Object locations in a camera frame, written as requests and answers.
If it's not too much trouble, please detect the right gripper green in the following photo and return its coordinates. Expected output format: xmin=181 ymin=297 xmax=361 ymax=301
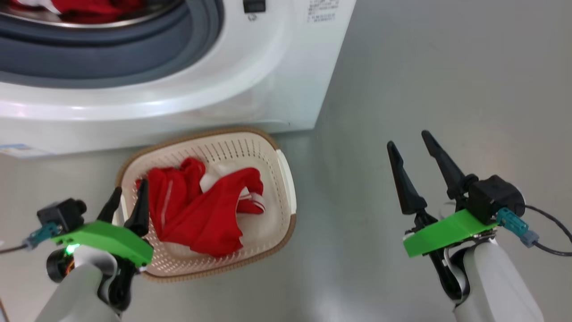
xmin=387 ymin=130 xmax=499 ymax=259

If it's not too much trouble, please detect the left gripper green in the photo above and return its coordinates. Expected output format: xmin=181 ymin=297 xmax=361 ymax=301
xmin=50 ymin=178 xmax=155 ymax=269

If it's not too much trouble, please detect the red garment with white stripes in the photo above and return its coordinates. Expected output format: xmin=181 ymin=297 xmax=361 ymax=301
xmin=135 ymin=157 xmax=266 ymax=258

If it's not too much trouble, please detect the red textured garment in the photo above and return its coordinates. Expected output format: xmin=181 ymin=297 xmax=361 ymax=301
xmin=8 ymin=0 xmax=146 ymax=24

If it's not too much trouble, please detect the cream perforated laundry basket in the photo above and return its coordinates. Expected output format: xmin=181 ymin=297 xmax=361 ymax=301
xmin=115 ymin=127 xmax=297 ymax=282

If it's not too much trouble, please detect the grey rubber door seal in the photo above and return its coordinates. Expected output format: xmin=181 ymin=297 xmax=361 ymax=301
xmin=0 ymin=0 xmax=225 ymax=89

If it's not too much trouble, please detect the white washing machine body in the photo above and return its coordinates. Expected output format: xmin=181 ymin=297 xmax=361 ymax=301
xmin=0 ymin=0 xmax=357 ymax=157

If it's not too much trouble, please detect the blue energy label sticker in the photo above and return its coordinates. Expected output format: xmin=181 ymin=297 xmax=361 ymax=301
xmin=0 ymin=143 xmax=54 ymax=159

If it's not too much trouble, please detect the steel washer drum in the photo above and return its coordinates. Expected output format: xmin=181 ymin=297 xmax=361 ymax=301
xmin=0 ymin=0 xmax=185 ymax=30

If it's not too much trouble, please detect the teal left camera connector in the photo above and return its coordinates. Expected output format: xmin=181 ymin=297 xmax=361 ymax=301
xmin=22 ymin=222 xmax=61 ymax=250

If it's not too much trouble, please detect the teal camera connector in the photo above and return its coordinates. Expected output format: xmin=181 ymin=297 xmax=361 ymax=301
xmin=496 ymin=207 xmax=540 ymax=248
xmin=22 ymin=222 xmax=61 ymax=250

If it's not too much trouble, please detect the teal right camera connector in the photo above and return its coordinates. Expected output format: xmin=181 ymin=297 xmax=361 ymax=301
xmin=496 ymin=207 xmax=540 ymax=248

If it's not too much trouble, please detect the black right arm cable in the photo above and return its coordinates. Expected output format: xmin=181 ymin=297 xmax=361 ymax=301
xmin=524 ymin=204 xmax=572 ymax=258

